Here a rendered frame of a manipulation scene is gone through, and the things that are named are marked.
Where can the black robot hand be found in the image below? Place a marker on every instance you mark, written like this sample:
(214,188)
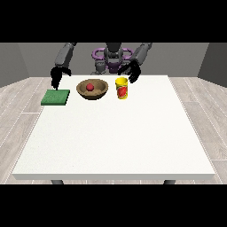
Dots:
(56,74)
(133,71)

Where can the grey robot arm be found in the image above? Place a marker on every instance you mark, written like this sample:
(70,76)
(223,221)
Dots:
(64,55)
(141,53)

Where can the yellow cup with melon print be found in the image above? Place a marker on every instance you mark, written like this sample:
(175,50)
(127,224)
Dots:
(121,88)

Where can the green square pad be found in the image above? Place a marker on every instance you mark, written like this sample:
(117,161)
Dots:
(55,97)

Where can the small red ball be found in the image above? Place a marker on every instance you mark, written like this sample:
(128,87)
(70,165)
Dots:
(90,87)

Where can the brown wooden bowl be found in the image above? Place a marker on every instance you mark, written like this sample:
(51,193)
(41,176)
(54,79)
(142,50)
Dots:
(92,88)

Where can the grey robot trunk purple rings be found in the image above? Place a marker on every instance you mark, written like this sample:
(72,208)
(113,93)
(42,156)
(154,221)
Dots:
(111,60)

